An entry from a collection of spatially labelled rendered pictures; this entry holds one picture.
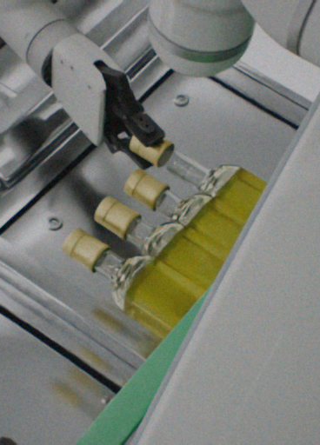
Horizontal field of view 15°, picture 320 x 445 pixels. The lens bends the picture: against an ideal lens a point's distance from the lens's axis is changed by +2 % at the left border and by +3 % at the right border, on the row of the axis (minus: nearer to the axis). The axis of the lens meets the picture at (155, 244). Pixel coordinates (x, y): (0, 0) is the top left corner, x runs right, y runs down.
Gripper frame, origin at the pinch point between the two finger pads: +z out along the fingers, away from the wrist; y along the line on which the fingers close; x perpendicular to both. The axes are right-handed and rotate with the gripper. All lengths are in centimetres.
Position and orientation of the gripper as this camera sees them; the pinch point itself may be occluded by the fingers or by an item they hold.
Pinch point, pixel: (144, 142)
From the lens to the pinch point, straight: 145.7
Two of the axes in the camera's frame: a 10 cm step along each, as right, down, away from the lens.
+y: 0.9, -5.8, -8.1
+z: 6.3, 6.6, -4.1
